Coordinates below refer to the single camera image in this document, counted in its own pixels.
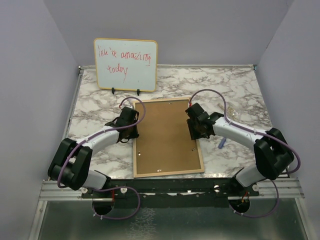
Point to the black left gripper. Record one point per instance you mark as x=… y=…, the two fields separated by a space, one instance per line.
x=135 y=134

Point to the white dry-erase board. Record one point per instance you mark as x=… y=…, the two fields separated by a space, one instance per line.
x=126 y=64

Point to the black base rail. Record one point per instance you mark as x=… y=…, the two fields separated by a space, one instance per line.
x=170 y=193

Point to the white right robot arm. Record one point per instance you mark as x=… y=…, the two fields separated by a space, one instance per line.
x=271 y=151

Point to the black whiteboard stand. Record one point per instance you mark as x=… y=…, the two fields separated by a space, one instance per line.
x=136 y=91

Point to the blue picture frame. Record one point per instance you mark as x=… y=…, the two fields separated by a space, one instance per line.
x=165 y=140

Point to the clear bag of hardware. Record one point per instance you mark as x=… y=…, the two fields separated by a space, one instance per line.
x=230 y=111

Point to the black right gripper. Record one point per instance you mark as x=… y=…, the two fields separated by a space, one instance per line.
x=194 y=135

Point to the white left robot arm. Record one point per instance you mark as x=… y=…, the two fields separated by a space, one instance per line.
x=70 y=166

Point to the blue red screwdriver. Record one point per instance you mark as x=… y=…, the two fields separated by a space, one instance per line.
x=222 y=143

